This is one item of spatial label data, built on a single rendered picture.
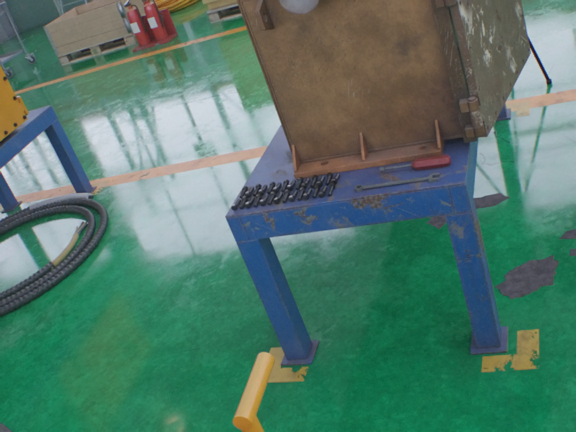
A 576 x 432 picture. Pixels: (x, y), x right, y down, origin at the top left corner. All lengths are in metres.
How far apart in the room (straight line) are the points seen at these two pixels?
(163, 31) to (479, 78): 6.41
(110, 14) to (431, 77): 7.01
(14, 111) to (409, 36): 2.83
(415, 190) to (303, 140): 0.46
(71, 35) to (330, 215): 7.38
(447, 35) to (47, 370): 2.17
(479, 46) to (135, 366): 1.80
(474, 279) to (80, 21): 7.50
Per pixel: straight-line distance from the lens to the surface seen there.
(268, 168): 2.44
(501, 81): 2.33
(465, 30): 2.04
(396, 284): 2.75
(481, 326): 2.31
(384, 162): 2.20
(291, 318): 2.44
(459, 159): 2.13
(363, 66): 2.14
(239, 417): 0.56
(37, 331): 3.54
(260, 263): 2.30
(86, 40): 9.17
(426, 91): 2.15
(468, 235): 2.10
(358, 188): 2.11
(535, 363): 2.31
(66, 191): 5.04
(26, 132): 4.43
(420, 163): 2.10
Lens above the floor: 1.62
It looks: 28 degrees down
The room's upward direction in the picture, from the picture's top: 21 degrees counter-clockwise
